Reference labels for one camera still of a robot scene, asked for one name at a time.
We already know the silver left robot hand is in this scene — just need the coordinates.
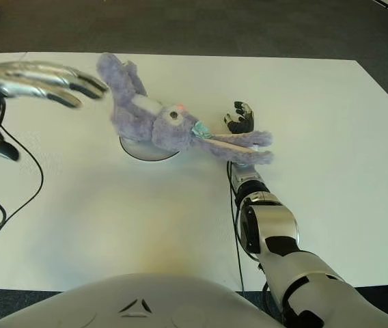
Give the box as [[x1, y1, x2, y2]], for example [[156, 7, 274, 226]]
[[0, 60, 109, 161]]

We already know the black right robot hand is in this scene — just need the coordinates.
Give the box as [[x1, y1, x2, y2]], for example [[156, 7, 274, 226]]
[[223, 100, 257, 135]]

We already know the white plate with black rim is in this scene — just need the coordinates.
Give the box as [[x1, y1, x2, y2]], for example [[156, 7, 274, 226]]
[[119, 135, 181, 162]]

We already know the purple plush bunny doll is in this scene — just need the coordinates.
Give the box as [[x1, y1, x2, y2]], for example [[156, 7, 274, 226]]
[[97, 52, 274, 167]]

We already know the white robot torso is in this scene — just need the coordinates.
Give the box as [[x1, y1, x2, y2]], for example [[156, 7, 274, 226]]
[[0, 273, 283, 328]]

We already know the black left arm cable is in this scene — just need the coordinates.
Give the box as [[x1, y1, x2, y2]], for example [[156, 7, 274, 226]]
[[0, 98, 44, 318]]

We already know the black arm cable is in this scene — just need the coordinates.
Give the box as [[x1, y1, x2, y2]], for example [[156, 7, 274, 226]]
[[227, 161, 270, 308], [0, 98, 44, 318]]

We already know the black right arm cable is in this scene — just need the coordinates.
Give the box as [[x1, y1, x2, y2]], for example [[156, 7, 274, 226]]
[[227, 161, 270, 308]]

